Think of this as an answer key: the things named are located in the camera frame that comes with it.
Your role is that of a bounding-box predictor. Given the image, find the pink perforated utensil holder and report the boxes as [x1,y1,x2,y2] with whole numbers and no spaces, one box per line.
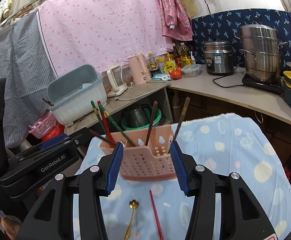
[112,125,176,182]

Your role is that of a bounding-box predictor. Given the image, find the green plastic basin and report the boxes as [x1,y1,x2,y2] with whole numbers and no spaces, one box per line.
[121,108,162,131]

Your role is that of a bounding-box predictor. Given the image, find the navy floral cloth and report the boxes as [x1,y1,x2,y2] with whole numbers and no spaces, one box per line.
[187,9,291,67]

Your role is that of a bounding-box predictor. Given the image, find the brown chopstick middle holder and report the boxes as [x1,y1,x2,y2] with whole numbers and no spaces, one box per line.
[145,100,158,146]

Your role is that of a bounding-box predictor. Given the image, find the brown chopstick holder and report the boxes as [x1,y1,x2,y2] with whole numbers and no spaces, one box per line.
[168,97,190,153]
[145,100,158,146]

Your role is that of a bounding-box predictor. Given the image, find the white teal dish rack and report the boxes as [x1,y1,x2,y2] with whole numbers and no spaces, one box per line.
[47,64,108,126]

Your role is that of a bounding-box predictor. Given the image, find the clear food container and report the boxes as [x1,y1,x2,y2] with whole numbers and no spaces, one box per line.
[181,64,201,77]

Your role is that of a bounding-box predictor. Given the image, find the red chopstick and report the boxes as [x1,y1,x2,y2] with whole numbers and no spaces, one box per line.
[97,101,115,143]
[149,190,164,240]

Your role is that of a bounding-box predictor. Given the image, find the green chopstick in holder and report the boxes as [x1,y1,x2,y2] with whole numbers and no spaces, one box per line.
[90,101,106,134]

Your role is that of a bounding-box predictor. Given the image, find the black induction cooker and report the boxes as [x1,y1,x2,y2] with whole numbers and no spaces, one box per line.
[241,74,283,95]

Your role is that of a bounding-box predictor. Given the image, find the green chopstick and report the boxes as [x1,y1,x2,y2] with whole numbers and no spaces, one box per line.
[98,103,136,147]
[90,101,106,134]

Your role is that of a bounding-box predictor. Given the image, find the silver rice cooker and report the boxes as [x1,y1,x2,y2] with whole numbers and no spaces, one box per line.
[203,41,234,75]

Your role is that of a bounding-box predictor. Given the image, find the pink plastic basket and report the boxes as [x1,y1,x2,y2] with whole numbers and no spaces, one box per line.
[28,111,57,139]

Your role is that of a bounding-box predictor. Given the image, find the red chopstick in holder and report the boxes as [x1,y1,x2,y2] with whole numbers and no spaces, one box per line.
[97,101,115,143]

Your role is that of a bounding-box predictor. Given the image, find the white glass kettle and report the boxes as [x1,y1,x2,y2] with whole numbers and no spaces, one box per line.
[106,64,128,98]

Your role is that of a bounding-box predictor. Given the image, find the brown chopstick right holder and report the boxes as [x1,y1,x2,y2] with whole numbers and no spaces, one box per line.
[168,97,190,153]

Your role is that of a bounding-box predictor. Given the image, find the pink electric kettle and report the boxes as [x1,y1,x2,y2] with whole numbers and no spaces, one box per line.
[128,54,151,85]

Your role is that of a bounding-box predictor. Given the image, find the pink floral garment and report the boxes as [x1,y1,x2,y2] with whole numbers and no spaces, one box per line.
[157,0,193,41]

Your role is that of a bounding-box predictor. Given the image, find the brown chopstick in holder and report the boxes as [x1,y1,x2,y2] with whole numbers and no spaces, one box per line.
[90,129,116,146]

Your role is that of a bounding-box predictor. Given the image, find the blue patterned tablecloth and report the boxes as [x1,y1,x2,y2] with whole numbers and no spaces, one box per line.
[71,112,291,240]

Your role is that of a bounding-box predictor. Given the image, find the pink dotted curtain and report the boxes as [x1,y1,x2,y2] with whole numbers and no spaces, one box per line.
[38,0,172,76]

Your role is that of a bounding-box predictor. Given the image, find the stainless steamer pot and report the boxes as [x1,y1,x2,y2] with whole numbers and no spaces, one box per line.
[236,24,289,83]

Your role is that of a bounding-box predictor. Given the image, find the red tomato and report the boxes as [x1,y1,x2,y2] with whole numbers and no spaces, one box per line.
[169,69,182,80]

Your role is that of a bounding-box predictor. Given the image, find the red plastic basin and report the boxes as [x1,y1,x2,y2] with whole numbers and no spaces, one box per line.
[41,122,65,142]

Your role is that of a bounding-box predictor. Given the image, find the gold flower spoon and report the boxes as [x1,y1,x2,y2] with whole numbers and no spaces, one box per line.
[124,199,139,239]

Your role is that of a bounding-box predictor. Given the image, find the cooking oil bottle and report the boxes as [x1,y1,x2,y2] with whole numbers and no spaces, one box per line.
[179,42,192,67]

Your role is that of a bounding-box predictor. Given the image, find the grey striped sheet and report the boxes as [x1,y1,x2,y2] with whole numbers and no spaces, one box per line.
[0,12,55,148]

